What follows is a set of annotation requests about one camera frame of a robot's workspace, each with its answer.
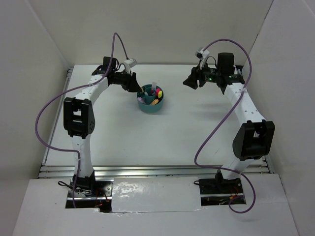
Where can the teal round organizer container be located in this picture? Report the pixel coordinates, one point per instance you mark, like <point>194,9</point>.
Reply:
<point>150,100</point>

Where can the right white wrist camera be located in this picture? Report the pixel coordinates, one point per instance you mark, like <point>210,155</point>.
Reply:
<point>202,54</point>

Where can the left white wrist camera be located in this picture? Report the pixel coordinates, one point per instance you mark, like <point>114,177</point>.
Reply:
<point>129,64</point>

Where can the purple pink highlighter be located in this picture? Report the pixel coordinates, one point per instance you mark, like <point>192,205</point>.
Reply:
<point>141,100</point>

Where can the orange highlighter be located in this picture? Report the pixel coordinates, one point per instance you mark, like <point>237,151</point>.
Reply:
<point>154,102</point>

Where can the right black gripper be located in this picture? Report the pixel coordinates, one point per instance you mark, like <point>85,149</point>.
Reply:
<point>196,74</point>

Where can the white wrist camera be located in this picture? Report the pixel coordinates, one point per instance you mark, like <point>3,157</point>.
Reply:
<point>202,54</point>
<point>129,64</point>

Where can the white foil cover plate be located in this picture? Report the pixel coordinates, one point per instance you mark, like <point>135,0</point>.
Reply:
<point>155,194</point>

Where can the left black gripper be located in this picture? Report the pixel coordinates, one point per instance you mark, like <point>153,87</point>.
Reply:
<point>131,84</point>

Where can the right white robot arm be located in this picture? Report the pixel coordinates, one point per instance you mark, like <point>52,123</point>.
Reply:
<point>254,137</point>

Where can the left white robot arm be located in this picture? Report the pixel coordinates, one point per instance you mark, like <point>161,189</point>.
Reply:
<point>79,119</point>

